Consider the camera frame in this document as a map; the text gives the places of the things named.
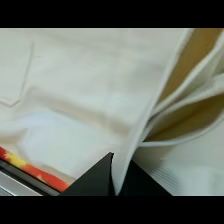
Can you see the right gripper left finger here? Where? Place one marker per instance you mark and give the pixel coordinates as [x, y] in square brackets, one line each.
[96, 180]

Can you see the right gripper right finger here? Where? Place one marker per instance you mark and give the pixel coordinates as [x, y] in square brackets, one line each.
[141, 183]

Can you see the silver frame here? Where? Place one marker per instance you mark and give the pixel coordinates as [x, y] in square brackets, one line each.
[15, 187]

